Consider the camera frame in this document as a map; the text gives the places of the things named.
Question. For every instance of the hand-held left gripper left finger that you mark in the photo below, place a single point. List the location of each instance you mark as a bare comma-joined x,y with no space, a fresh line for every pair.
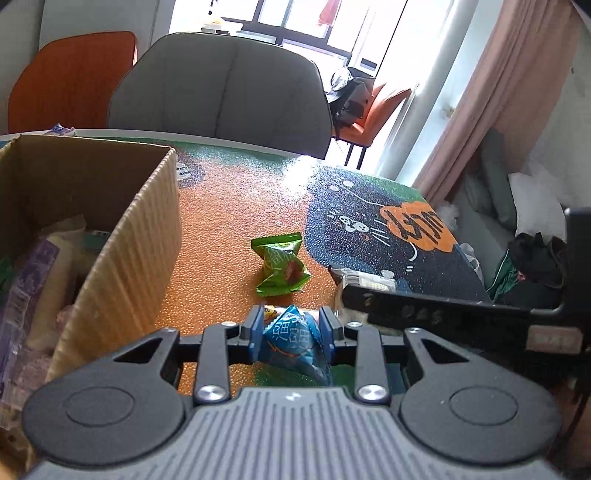
256,333

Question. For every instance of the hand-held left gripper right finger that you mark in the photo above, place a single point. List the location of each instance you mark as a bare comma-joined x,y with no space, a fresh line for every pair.
327,333

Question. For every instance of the blue snack packet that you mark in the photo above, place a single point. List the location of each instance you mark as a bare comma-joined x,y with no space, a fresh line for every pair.
293,341

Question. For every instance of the white cake clear packet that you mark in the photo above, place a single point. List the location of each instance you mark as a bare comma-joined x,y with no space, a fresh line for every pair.
369,277

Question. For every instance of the cardboard box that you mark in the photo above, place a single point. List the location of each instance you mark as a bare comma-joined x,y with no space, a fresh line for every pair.
129,258

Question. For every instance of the green striped cake packet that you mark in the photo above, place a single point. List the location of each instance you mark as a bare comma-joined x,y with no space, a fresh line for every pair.
96,237

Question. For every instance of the long purple bread packet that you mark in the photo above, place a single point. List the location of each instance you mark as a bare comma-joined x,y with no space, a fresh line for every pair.
27,300

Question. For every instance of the green garment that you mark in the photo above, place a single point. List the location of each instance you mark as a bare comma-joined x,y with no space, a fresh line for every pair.
503,277

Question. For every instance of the green snack packet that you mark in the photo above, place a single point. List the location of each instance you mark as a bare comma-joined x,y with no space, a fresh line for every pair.
281,267

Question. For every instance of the black garment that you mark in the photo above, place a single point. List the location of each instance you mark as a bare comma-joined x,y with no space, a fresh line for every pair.
538,263

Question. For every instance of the crumpled white plastic bag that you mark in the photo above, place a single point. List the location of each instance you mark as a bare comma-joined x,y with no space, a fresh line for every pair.
449,214

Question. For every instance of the white pillow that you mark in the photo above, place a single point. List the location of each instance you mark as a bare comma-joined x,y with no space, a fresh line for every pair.
540,198

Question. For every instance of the grey green cushion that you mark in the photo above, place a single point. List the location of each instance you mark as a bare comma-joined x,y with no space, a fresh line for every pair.
494,184

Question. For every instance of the orange upholstered chair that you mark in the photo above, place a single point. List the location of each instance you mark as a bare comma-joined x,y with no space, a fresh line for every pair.
383,115

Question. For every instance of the black backpack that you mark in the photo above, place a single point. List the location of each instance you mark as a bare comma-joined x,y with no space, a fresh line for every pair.
353,97

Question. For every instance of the pink curtain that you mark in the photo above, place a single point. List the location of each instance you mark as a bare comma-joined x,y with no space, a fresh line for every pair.
508,83

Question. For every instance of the grey upholstered chair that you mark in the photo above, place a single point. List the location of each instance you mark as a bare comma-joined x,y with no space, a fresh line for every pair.
221,92

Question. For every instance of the small white blue packet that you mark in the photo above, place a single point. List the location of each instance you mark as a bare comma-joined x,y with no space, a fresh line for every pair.
61,130

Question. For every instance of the glass balcony door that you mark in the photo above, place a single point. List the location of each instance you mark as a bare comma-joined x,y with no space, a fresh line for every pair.
300,23

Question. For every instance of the orange wooden chair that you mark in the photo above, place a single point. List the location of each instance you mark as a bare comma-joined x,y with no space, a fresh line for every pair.
69,78

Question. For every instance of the red hanging garment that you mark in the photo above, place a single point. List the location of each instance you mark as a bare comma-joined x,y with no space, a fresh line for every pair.
328,11

